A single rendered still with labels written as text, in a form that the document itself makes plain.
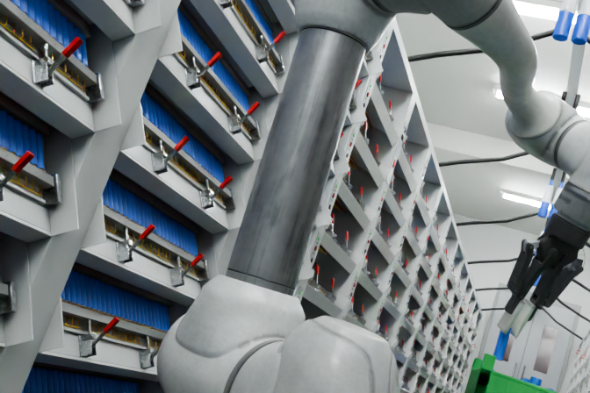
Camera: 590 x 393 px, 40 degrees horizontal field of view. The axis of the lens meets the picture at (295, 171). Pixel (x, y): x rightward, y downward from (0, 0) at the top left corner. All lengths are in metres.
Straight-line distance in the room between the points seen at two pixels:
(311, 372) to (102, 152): 0.67
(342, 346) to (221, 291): 0.22
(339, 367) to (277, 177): 0.30
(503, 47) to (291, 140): 0.33
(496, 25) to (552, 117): 0.40
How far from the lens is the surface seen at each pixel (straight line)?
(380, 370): 0.97
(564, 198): 1.50
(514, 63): 1.25
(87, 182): 1.45
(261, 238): 1.11
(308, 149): 1.12
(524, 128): 1.54
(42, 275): 1.42
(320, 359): 0.95
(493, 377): 1.46
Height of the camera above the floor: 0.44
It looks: 13 degrees up
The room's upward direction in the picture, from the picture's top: 19 degrees clockwise
